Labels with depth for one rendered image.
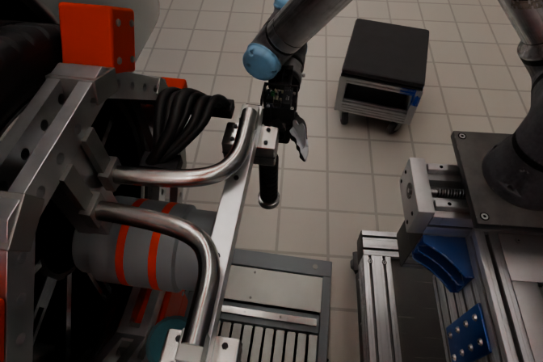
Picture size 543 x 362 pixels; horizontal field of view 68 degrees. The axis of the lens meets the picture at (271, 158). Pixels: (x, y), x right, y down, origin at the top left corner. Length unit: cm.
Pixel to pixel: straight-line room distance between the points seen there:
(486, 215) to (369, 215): 94
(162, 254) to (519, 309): 63
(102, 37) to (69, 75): 7
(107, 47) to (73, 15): 6
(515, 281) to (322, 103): 142
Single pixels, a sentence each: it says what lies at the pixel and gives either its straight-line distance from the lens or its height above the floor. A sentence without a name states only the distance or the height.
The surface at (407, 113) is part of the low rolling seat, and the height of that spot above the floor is 16.
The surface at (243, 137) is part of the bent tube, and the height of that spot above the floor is 101.
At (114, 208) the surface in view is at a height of 101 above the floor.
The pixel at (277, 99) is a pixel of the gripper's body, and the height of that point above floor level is 89.
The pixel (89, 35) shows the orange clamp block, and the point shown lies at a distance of 61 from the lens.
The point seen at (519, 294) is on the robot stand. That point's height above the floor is 73.
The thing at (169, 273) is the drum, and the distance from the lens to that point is 63.
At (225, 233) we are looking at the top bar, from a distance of 54.
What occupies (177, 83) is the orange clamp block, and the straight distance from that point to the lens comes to 88.
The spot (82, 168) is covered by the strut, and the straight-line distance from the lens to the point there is 56.
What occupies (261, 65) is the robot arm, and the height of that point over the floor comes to 96.
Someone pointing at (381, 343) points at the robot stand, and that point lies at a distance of 130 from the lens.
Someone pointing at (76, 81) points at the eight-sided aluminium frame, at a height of 112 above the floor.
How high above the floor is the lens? 146
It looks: 53 degrees down
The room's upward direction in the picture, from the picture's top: straight up
